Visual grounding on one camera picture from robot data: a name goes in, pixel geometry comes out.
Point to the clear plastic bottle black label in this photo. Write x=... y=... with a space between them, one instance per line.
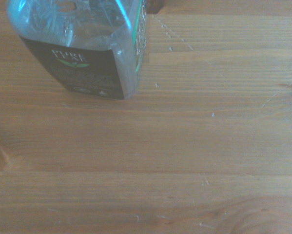
x=87 y=48

